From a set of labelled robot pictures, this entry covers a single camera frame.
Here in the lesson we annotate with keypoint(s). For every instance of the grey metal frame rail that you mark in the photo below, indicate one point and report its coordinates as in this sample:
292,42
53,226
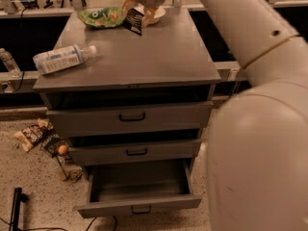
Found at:
230,71

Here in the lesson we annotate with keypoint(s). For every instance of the grey middle drawer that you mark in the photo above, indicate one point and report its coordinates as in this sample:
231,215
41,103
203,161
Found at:
134,152

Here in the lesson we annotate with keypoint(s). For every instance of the black rxbar chocolate bar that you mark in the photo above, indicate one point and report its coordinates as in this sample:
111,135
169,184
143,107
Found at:
133,21

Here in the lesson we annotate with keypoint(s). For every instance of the grey top drawer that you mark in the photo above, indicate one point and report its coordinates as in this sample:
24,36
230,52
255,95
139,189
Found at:
130,119

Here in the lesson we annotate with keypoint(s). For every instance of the grey metal drawer cabinet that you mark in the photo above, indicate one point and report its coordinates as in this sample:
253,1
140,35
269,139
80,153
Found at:
167,64

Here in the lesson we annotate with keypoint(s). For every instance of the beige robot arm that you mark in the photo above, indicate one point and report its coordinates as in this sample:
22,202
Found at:
257,153

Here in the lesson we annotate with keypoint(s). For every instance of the clear bottle on floor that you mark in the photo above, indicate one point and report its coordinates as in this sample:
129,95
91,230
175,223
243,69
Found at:
67,172

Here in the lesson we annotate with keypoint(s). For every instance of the black stand on floor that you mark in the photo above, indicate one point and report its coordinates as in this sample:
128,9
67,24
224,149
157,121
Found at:
19,197

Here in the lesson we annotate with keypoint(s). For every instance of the brown snack bag on floor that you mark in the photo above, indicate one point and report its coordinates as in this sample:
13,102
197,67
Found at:
31,136

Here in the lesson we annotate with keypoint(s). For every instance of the clear bottle at left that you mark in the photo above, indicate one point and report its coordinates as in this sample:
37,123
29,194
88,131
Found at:
9,63

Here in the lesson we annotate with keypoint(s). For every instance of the white paper bowl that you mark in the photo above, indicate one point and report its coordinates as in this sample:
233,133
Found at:
159,14

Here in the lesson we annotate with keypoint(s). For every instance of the dark green snack bag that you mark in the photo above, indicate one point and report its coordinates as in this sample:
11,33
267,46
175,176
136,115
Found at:
51,143

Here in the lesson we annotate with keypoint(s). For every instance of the green chip bag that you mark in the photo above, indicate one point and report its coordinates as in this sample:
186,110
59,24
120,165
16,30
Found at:
103,19

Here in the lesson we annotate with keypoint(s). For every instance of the clear plastic water bottle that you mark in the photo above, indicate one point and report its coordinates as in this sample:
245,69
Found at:
63,58

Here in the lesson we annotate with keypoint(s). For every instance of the small orange ball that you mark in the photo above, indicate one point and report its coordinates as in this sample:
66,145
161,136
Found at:
63,149

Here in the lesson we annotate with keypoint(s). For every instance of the grey open bottom drawer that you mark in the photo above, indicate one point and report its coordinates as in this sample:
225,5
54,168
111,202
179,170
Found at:
139,188

